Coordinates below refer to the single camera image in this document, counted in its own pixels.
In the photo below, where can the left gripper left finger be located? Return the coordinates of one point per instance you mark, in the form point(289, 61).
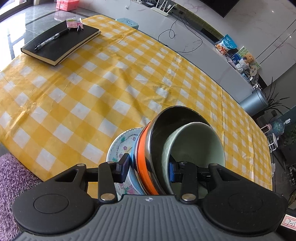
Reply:
point(110, 173)

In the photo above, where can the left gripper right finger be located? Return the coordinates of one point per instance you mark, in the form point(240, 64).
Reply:
point(184, 173)

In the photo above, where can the clear glass patterned plate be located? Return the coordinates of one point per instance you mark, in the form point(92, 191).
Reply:
point(121, 145)

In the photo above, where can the green ceramic bowl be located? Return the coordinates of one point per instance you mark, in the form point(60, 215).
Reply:
point(194, 142)

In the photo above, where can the orange steel bowl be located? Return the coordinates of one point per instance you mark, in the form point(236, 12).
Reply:
point(151, 144)

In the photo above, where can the blue steel bowl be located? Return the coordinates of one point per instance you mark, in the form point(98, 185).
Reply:
point(132, 175)

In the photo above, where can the yellow checkered tablecloth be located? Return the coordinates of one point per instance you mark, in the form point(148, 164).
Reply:
point(55, 117)

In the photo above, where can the purple fluffy rug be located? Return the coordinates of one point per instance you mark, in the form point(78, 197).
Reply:
point(15, 179)

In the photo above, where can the white round side table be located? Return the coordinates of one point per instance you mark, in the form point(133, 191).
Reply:
point(272, 142)

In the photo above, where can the pink small heater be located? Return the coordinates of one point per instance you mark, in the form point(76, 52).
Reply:
point(267, 128)

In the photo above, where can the grey metal trash bin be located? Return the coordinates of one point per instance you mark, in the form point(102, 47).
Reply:
point(254, 103)

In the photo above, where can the blue water jug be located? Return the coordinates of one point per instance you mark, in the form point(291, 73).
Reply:
point(278, 126)

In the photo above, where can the potted plant right corner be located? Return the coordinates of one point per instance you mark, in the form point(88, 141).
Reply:
point(273, 102)

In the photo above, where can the teddy bear bouquet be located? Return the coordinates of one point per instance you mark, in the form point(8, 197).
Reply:
point(244, 63)

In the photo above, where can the black notebook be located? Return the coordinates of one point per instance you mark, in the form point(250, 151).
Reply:
point(57, 50)

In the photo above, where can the green picture card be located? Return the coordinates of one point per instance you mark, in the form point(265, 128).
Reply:
point(254, 66)

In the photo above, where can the blue snack bag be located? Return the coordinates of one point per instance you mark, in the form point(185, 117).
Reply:
point(226, 44)

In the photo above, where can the black pen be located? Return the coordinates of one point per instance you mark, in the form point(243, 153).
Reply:
point(56, 36)

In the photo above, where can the teal plastic stool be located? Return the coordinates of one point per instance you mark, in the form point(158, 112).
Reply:
point(128, 22)

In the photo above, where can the white wifi router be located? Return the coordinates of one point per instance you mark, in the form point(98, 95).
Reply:
point(163, 7)

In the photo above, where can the black curved television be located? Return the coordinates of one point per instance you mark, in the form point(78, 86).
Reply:
point(222, 7)

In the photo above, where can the pink storage box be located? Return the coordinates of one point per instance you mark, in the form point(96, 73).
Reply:
point(67, 5)

